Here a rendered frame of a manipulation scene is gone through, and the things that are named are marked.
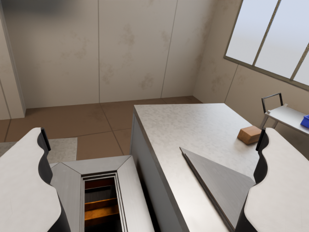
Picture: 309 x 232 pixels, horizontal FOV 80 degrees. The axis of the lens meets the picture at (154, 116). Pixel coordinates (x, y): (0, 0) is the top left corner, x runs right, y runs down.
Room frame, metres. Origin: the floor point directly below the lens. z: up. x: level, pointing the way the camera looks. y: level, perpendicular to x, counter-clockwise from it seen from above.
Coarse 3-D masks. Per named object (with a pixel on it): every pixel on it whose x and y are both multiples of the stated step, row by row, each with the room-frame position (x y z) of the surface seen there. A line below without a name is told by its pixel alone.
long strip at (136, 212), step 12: (132, 156) 0.72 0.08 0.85; (120, 168) 0.62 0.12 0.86; (132, 168) 0.63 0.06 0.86; (120, 180) 0.55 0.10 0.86; (132, 180) 0.56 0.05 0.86; (132, 192) 0.50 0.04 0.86; (132, 204) 0.45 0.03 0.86; (144, 204) 0.46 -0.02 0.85; (132, 216) 0.40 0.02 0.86; (144, 216) 0.41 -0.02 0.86; (132, 228) 0.36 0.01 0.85; (144, 228) 0.37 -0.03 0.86
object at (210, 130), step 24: (144, 120) 0.76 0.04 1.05; (168, 120) 0.80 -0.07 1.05; (192, 120) 0.84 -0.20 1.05; (216, 120) 0.88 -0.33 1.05; (240, 120) 0.93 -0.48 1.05; (168, 144) 0.61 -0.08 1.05; (192, 144) 0.63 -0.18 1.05; (216, 144) 0.66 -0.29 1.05; (240, 144) 0.69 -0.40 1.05; (168, 168) 0.47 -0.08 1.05; (240, 168) 0.53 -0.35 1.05; (168, 192) 0.40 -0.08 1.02; (192, 192) 0.39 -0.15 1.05; (192, 216) 0.31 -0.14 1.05; (216, 216) 0.32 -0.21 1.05
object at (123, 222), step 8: (88, 176) 0.56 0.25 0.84; (96, 176) 0.57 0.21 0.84; (104, 176) 0.58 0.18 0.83; (112, 176) 0.59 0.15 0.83; (80, 192) 0.47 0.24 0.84; (120, 192) 0.50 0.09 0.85; (80, 200) 0.44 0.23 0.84; (120, 200) 0.47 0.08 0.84; (80, 208) 0.41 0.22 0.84; (120, 208) 0.45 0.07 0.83; (80, 216) 0.38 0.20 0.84; (120, 216) 0.41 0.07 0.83; (80, 224) 0.36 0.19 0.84
